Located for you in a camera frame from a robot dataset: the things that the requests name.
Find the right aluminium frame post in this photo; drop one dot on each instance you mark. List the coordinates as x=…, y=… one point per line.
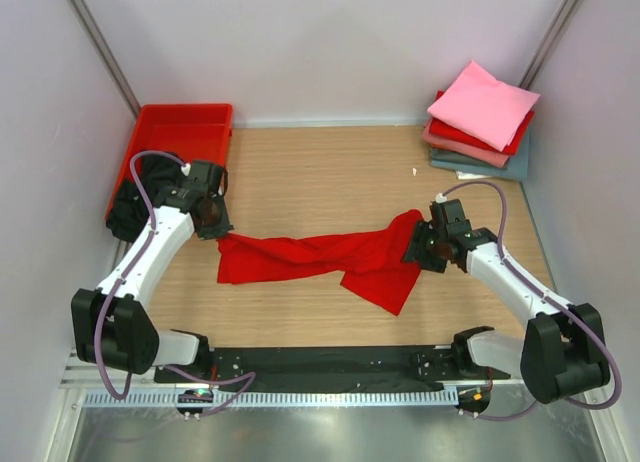
x=550, y=40

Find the red plastic bin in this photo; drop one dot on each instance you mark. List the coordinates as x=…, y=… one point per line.
x=190, y=131

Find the folded grey t shirt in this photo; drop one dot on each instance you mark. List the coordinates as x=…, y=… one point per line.
x=515, y=169

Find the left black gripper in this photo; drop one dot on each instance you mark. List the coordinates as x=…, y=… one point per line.
x=215, y=230

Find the white slotted cable duct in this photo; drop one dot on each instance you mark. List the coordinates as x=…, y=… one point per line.
x=181, y=398

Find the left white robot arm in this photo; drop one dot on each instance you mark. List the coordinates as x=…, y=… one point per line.
x=111, y=326

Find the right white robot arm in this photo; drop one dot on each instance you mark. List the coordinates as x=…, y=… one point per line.
x=562, y=352

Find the aluminium frame post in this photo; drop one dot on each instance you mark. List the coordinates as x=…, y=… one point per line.
x=97, y=39
x=550, y=40

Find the folded white t shirt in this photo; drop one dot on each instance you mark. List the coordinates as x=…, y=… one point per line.
x=464, y=176

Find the left aluminium frame post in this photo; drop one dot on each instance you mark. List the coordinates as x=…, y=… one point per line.
x=97, y=39

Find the black t shirt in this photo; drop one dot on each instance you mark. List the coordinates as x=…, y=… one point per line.
x=129, y=214

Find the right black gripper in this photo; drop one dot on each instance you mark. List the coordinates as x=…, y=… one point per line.
x=417, y=249

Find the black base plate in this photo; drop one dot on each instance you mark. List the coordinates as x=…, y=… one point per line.
x=341, y=370

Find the folded pink t shirt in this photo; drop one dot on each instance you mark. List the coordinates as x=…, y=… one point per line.
x=475, y=77

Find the folded salmon t shirt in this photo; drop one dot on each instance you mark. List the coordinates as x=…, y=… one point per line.
x=492, y=158

